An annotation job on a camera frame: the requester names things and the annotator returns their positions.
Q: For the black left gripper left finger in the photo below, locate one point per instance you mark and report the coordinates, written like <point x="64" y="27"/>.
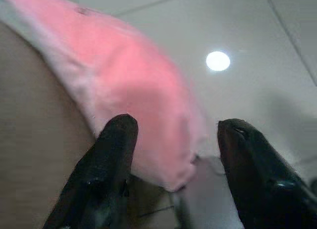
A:
<point x="99" y="169"/>

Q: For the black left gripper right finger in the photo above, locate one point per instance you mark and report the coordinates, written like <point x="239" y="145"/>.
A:
<point x="257" y="174"/>

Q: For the pink pillow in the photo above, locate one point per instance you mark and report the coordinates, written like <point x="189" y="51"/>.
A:
<point x="119" y="73"/>

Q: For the brown sofa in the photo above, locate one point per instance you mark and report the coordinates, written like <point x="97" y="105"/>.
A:
<point x="34" y="130"/>

